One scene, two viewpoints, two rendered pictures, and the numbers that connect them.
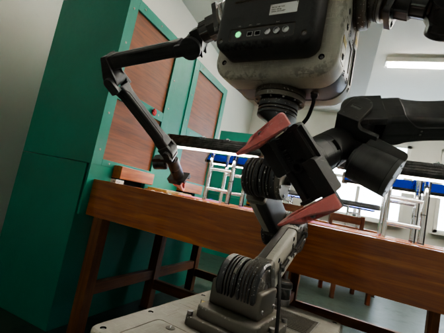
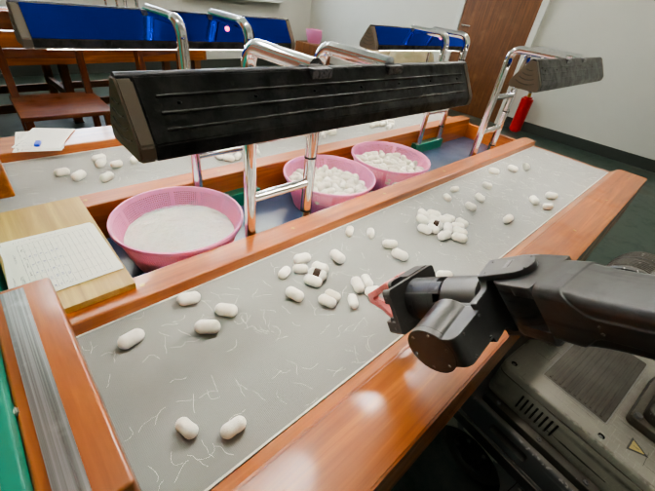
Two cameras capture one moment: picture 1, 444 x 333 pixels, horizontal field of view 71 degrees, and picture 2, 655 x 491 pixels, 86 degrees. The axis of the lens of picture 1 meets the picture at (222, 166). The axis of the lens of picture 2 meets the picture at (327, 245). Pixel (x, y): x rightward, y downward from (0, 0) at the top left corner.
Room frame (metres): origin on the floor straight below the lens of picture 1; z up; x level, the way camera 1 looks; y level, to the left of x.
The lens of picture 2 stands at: (1.54, 0.59, 1.19)
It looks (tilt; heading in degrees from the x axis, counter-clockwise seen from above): 36 degrees down; 288
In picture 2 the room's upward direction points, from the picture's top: 8 degrees clockwise
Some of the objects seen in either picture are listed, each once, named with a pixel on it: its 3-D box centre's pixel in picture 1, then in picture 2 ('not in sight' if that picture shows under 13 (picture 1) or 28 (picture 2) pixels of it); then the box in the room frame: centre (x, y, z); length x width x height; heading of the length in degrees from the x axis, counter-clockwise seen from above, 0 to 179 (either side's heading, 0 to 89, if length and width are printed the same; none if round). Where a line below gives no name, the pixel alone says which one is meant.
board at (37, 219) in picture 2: (170, 191); (56, 248); (2.12, 0.31, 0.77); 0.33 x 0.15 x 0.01; 155
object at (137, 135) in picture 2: (213, 145); (349, 92); (1.71, 0.07, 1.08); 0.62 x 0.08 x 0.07; 65
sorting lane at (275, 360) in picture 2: not in sight; (458, 222); (1.47, -0.30, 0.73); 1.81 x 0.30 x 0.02; 65
